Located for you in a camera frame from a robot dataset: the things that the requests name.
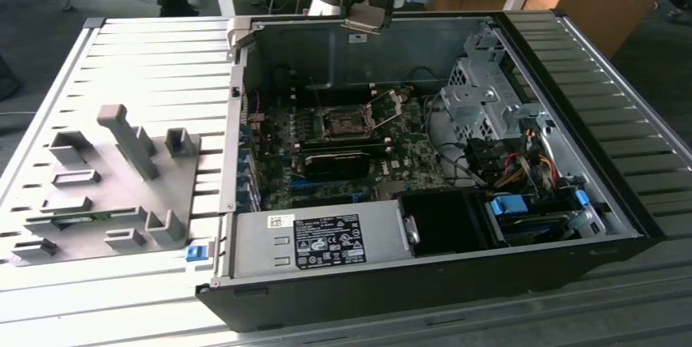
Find silver topped CPU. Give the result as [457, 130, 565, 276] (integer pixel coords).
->
[341, 5, 383, 35]

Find metal socket cover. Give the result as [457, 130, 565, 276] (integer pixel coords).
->
[365, 89, 407, 130]

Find CPU socket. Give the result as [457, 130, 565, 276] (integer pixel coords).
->
[318, 105, 381, 139]

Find metal drive cage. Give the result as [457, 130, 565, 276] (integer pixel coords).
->
[438, 18, 562, 142]

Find black chair base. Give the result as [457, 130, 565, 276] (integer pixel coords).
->
[157, 0, 201, 19]

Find black RAM slot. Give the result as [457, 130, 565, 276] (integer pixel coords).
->
[299, 139, 385, 154]

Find green motherboard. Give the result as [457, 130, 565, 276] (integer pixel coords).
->
[238, 86, 491, 213]

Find black rectangular heatsink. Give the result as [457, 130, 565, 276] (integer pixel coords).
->
[301, 151, 375, 182]

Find hard disk in blue carrier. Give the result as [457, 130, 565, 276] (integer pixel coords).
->
[483, 194, 578, 245]

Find black fan shroud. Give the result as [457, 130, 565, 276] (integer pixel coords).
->
[398, 189, 510, 259]

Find silver power supply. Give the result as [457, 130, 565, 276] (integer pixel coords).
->
[227, 199, 419, 278]

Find grey parts rack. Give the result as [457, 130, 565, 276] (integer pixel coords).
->
[9, 103, 203, 269]

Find green RAM stick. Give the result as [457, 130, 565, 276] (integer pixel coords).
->
[51, 208, 133, 229]

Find blue case latch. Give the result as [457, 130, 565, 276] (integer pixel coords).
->
[183, 244, 211, 263]

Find black open PC case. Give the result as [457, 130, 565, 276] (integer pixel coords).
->
[194, 9, 670, 334]

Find grey flat wire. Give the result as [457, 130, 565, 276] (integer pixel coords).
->
[449, 156, 491, 188]

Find yellow red power wires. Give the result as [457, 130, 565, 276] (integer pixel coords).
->
[501, 151, 559, 191]

